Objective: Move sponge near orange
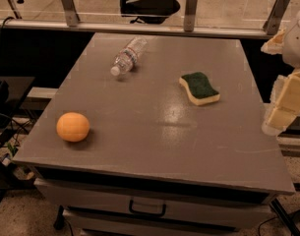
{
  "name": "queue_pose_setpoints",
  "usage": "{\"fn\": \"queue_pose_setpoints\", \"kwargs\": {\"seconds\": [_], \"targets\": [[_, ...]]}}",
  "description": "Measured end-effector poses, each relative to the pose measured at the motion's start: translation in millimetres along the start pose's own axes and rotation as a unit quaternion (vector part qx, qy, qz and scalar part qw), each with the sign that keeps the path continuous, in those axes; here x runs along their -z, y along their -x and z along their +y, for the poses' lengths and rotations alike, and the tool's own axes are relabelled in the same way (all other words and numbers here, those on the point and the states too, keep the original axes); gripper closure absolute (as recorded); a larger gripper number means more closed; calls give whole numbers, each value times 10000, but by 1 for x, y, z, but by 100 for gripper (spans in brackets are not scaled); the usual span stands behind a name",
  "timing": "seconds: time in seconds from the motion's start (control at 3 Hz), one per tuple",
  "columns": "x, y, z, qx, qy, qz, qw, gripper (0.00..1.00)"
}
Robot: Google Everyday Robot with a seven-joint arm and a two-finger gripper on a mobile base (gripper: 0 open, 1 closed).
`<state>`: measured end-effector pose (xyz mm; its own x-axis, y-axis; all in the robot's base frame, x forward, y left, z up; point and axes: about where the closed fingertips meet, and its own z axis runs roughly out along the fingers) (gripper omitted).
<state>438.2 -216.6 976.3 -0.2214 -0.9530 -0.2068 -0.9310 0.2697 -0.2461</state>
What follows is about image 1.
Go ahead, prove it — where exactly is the black office chair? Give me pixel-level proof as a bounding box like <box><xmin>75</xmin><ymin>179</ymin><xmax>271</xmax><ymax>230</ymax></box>
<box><xmin>120</xmin><ymin>0</ymin><xmax>181</xmax><ymax>25</ymax></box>

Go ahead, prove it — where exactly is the orange fruit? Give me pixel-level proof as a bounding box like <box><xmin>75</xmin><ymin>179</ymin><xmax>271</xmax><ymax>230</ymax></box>
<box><xmin>56</xmin><ymin>112</ymin><xmax>90</xmax><ymax>143</ymax></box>

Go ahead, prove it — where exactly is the green and yellow sponge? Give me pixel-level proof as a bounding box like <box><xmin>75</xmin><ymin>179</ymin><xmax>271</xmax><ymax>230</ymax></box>
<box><xmin>179</xmin><ymin>72</ymin><xmax>220</xmax><ymax>106</ymax></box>

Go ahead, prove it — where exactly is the black drawer handle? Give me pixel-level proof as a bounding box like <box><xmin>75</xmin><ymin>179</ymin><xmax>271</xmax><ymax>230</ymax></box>
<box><xmin>128</xmin><ymin>200</ymin><xmax>167</xmax><ymax>217</ymax></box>

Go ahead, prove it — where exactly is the metal railing frame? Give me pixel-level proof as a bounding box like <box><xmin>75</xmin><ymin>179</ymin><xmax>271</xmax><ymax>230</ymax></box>
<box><xmin>8</xmin><ymin>0</ymin><xmax>290</xmax><ymax>39</ymax></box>

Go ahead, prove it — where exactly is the black cable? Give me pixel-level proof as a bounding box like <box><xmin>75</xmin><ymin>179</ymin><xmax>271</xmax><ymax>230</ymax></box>
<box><xmin>0</xmin><ymin>16</ymin><xmax>16</xmax><ymax>71</ymax></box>

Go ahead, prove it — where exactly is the black side table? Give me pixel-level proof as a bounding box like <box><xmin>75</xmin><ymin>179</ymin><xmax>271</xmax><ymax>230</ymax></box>
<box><xmin>0</xmin><ymin>77</ymin><xmax>34</xmax><ymax>129</ymax></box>

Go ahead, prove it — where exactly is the clear plastic water bottle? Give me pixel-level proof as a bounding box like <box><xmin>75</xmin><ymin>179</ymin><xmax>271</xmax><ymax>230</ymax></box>
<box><xmin>110</xmin><ymin>36</ymin><xmax>148</xmax><ymax>77</ymax></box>

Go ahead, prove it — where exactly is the grey drawer cabinet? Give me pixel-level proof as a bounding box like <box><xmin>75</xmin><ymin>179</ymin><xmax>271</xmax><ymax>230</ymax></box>
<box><xmin>15</xmin><ymin>33</ymin><xmax>294</xmax><ymax>236</ymax></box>

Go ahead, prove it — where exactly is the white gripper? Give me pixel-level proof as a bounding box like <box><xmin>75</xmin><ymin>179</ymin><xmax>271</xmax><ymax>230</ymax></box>
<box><xmin>261</xmin><ymin>11</ymin><xmax>300</xmax><ymax>136</ymax></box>

